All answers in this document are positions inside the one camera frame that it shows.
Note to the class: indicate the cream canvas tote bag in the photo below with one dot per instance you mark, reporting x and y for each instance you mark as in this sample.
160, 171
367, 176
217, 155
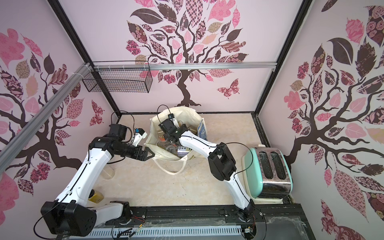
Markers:
166, 151

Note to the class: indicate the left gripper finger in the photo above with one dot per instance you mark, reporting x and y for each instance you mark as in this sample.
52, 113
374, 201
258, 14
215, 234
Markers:
150, 153
146, 158

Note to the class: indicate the aluminium rail left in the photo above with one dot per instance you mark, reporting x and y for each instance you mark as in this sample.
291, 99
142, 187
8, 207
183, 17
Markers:
11, 150

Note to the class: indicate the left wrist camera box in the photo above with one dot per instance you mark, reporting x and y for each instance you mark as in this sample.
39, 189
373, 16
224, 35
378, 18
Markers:
139, 135

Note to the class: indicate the black wire wall basket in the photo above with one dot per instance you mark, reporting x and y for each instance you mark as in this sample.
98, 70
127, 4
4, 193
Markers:
120, 77

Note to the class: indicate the mint green chrome toaster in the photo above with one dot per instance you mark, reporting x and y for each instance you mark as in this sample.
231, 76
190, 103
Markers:
267, 176

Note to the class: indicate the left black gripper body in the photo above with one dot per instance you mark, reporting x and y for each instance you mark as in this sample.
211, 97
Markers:
133, 152

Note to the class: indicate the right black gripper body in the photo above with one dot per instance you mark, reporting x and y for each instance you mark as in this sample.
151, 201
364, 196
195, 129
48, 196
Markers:
169, 128

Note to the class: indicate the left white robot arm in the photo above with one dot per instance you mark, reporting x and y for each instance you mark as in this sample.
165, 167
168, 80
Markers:
69, 214

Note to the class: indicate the yellow jar near base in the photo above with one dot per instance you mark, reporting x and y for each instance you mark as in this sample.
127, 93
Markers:
95, 196

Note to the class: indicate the aluminium rail back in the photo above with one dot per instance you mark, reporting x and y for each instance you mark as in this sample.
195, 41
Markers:
196, 66

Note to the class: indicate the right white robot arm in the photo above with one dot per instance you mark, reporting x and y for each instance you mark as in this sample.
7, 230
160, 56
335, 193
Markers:
221, 162

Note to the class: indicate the aluminium rail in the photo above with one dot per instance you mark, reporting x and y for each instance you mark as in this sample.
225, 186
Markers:
196, 66
11, 150

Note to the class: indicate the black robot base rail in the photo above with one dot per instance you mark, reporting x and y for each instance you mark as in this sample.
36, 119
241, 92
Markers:
269, 222

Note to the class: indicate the clear plastic cup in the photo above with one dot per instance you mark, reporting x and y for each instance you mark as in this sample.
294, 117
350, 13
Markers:
108, 172

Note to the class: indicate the white slotted cable duct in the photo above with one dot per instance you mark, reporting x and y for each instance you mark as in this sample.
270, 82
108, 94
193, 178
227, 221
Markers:
163, 233

